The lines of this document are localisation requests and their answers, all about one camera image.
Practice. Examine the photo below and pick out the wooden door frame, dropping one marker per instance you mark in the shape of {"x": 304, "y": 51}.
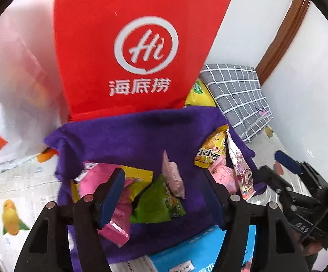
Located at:
{"x": 286, "y": 34}

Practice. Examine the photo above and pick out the small yellow snack packet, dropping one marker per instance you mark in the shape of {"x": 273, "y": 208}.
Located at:
{"x": 209, "y": 153}

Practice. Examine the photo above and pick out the white pink cartoon packet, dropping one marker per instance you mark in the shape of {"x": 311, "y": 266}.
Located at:
{"x": 243, "y": 175}

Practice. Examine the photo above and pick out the small pale pink packet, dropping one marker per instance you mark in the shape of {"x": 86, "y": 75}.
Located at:
{"x": 174, "y": 175}

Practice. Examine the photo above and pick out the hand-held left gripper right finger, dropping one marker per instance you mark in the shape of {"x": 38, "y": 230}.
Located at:
{"x": 223, "y": 201}

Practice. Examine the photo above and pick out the white plastic bag red label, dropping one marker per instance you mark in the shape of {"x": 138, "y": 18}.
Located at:
{"x": 16, "y": 104}

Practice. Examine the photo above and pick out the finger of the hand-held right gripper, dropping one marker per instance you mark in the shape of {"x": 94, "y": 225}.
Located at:
{"x": 288, "y": 161}
{"x": 271, "y": 177}

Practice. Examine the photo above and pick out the blue cardboard box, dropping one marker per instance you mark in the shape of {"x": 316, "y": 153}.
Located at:
{"x": 186, "y": 249}

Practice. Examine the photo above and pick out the purple towel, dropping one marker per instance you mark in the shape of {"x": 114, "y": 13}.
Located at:
{"x": 152, "y": 133}

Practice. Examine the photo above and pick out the yellow green snack bag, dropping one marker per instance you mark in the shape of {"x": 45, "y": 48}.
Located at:
{"x": 198, "y": 96}

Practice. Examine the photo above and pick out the grey checked cushion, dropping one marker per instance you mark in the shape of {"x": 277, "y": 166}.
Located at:
{"x": 237, "y": 96}

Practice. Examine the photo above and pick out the red paper bag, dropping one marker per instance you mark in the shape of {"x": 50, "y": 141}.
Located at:
{"x": 96, "y": 48}

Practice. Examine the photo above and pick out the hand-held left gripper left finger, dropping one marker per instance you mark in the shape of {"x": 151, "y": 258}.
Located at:
{"x": 113, "y": 198}

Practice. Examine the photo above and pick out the large pink snack packet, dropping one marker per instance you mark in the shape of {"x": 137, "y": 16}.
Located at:
{"x": 91, "y": 181}

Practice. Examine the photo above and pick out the green snack packet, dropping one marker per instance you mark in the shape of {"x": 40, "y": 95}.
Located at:
{"x": 155, "y": 201}

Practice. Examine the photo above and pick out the light pink snack packet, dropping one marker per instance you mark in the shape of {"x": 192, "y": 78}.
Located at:
{"x": 223, "y": 175}

